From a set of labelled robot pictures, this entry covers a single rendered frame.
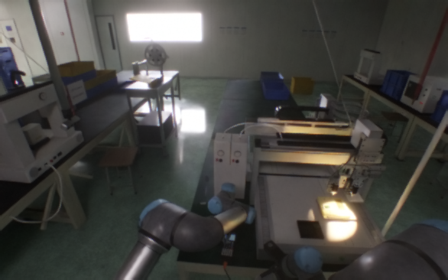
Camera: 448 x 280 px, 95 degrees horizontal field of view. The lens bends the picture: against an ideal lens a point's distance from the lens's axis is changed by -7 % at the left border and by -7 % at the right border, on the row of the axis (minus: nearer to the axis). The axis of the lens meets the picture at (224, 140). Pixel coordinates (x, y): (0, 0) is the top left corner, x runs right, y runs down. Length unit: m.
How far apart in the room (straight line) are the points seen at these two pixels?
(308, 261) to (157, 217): 0.47
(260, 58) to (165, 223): 7.79
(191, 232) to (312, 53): 8.15
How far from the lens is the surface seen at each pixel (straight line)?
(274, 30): 8.24
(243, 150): 1.42
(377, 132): 1.39
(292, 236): 1.37
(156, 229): 0.73
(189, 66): 8.52
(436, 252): 0.46
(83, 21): 9.58
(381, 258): 0.42
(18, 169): 2.32
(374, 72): 5.81
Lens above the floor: 1.90
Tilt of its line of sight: 28 degrees down
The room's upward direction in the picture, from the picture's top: 1 degrees clockwise
